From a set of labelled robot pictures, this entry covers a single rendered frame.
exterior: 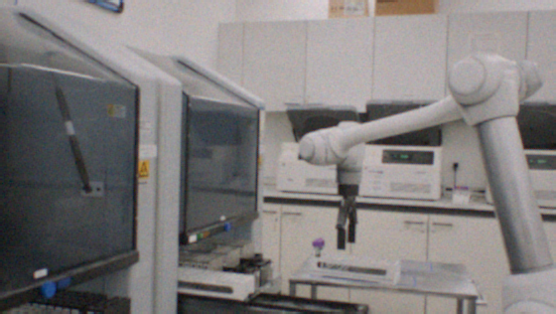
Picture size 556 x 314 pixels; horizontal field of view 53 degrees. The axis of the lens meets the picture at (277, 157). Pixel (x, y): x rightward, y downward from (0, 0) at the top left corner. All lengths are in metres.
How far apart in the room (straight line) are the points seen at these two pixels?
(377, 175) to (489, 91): 2.50
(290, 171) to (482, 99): 2.70
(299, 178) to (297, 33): 1.13
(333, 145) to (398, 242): 2.22
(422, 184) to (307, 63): 1.27
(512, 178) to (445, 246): 2.46
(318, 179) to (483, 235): 1.14
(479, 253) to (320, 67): 1.74
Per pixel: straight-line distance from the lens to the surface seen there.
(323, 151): 1.73
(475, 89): 1.43
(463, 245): 3.88
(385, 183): 3.87
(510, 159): 1.46
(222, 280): 1.68
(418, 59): 4.17
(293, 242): 4.05
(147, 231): 1.51
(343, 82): 4.23
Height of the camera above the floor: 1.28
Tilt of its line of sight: 2 degrees down
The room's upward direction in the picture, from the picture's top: 2 degrees clockwise
